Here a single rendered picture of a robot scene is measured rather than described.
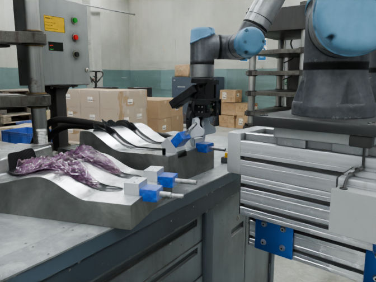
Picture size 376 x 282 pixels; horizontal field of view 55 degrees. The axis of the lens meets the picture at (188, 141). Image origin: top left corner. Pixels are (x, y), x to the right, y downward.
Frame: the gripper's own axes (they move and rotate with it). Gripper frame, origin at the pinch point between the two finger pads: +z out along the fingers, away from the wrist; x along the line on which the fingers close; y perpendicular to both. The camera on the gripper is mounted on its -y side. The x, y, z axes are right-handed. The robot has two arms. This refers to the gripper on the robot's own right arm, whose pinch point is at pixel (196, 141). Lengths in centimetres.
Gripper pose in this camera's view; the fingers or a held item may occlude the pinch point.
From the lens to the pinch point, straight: 116.3
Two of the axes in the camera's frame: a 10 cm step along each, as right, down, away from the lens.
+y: 8.3, 1.0, -5.5
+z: 0.0, 9.8, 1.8
